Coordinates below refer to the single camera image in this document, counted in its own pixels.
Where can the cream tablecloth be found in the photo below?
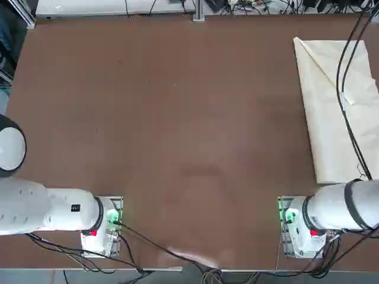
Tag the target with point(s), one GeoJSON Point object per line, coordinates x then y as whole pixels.
{"type": "Point", "coordinates": [322, 124]}

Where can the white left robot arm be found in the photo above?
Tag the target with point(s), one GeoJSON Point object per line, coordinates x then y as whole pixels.
{"type": "Point", "coordinates": [59, 210]}

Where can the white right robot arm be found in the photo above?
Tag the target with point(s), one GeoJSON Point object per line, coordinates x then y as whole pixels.
{"type": "Point", "coordinates": [331, 207]}

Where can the long white panel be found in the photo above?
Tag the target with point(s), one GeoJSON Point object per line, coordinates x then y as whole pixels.
{"type": "Point", "coordinates": [89, 9]}

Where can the aluminium profile post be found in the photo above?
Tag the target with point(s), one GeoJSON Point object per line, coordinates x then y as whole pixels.
{"type": "Point", "coordinates": [199, 12]}

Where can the aluminium frame rail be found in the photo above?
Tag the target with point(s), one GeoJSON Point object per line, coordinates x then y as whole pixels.
{"type": "Point", "coordinates": [28, 14]}

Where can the aluminium corner bracket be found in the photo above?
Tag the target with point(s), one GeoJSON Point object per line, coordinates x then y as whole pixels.
{"type": "Point", "coordinates": [376, 18]}

